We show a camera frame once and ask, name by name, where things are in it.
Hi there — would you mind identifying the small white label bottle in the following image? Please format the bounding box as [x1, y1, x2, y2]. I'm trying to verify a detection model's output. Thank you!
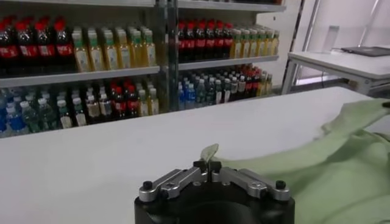
[214, 79, 223, 105]
[72, 97, 88, 127]
[222, 78, 232, 103]
[57, 100, 73, 128]

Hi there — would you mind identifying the white side table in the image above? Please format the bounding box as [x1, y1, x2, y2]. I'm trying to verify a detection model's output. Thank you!
[280, 50, 390, 99]

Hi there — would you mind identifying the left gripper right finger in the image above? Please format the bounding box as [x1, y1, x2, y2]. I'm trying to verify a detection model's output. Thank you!
[210, 160, 292, 202]

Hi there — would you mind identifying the black laptop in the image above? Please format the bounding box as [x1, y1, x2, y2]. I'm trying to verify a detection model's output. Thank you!
[340, 45, 390, 58]

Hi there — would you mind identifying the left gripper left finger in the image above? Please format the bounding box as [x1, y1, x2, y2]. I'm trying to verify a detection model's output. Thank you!
[138, 160, 211, 203]

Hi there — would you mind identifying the small red cap cola bottle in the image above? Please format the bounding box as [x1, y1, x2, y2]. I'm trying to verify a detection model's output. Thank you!
[112, 86, 126, 118]
[126, 85, 140, 117]
[245, 71, 254, 99]
[252, 69, 260, 97]

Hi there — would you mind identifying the small dark tea bottle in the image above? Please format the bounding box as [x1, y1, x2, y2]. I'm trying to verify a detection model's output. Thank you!
[87, 96, 101, 124]
[238, 75, 246, 100]
[99, 93, 113, 118]
[230, 76, 239, 102]

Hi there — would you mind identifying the light green t-shirt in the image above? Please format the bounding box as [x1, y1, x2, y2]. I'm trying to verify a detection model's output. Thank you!
[199, 97, 390, 224]

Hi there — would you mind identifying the glass cooler door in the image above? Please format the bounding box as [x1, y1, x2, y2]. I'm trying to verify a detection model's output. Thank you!
[286, 0, 306, 53]

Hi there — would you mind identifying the small blue water bottle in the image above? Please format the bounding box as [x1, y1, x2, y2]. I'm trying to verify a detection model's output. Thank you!
[178, 85, 187, 111]
[0, 103, 7, 138]
[5, 106, 27, 136]
[186, 83, 196, 110]

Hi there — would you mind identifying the beverage display shelf unit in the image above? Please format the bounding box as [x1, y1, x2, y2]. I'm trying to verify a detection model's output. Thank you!
[0, 0, 180, 139]
[166, 0, 287, 113]

